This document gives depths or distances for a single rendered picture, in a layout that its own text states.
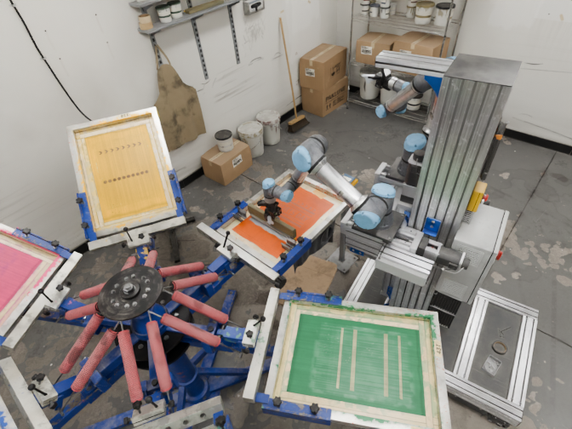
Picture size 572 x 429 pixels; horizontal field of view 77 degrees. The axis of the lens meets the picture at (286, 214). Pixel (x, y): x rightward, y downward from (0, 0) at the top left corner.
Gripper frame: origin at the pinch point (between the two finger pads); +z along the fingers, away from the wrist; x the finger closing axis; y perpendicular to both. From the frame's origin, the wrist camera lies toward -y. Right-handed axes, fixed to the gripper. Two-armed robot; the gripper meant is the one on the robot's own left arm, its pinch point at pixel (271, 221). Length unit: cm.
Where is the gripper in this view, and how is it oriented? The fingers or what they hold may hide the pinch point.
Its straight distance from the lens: 235.6
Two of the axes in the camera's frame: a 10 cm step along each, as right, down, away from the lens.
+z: 0.6, 7.1, 7.1
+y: 7.6, 4.3, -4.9
